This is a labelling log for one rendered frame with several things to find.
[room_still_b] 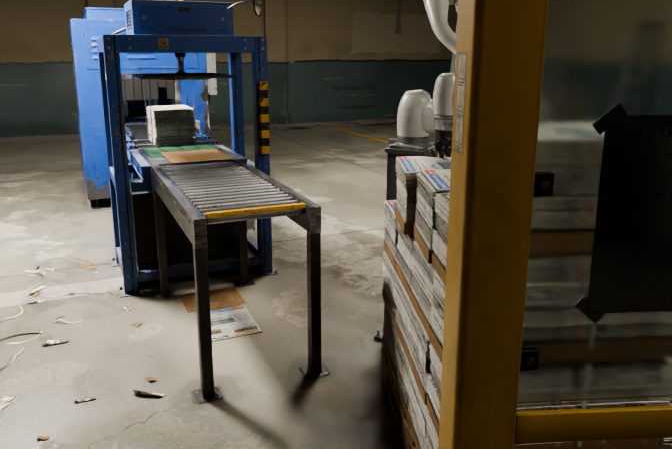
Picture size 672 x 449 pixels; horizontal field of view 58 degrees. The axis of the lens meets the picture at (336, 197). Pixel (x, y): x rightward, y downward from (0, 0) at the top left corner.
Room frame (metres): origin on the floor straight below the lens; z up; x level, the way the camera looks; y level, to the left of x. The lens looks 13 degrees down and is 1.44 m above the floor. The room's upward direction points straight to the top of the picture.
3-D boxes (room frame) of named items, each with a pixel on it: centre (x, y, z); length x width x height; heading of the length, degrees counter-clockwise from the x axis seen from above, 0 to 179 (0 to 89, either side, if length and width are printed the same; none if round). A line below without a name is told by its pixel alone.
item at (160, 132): (4.50, 1.23, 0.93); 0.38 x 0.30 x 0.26; 24
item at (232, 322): (3.08, 0.59, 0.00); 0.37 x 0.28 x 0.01; 24
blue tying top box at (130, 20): (3.98, 1.00, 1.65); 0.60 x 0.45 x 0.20; 114
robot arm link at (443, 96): (2.30, -0.43, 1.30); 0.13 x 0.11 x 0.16; 91
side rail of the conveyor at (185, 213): (2.94, 0.82, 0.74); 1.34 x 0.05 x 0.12; 24
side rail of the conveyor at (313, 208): (3.15, 0.36, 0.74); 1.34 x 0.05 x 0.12; 24
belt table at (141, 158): (3.98, 1.00, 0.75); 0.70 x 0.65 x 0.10; 24
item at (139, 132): (5.01, 1.45, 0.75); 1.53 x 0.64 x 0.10; 24
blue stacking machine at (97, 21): (6.48, 2.05, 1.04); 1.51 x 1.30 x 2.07; 24
